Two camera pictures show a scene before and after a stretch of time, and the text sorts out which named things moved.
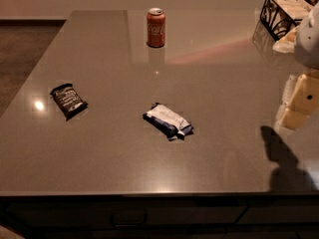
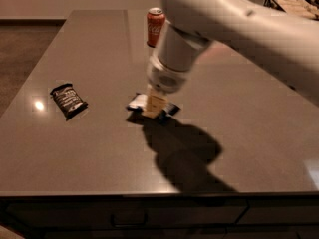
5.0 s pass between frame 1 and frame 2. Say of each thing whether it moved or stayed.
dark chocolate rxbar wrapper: stayed
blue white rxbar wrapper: moved
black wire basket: stayed
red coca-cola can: stayed
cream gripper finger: moved
